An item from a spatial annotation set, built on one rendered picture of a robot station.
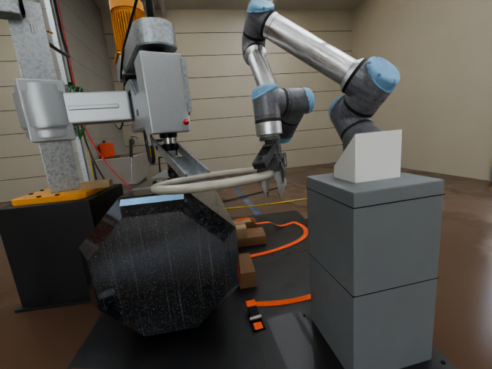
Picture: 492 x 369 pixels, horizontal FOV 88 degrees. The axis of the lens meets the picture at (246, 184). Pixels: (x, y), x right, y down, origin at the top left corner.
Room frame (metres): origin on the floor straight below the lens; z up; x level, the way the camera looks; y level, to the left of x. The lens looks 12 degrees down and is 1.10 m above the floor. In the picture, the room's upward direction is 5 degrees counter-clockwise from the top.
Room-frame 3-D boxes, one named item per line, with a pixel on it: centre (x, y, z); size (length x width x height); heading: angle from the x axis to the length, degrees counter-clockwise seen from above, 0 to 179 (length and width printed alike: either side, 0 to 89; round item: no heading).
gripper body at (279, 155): (0.89, -0.10, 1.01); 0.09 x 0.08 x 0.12; 150
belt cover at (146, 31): (1.84, 0.61, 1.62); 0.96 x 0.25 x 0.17; 30
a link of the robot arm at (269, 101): (0.90, -0.10, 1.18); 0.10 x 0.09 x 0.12; 110
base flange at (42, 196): (1.93, 1.39, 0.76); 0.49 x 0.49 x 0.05; 5
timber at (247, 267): (1.75, 0.06, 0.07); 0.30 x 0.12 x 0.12; 6
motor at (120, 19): (2.12, 0.75, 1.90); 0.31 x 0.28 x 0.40; 120
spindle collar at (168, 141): (1.55, 0.44, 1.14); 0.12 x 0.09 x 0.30; 30
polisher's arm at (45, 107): (1.99, 1.19, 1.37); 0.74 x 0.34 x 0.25; 106
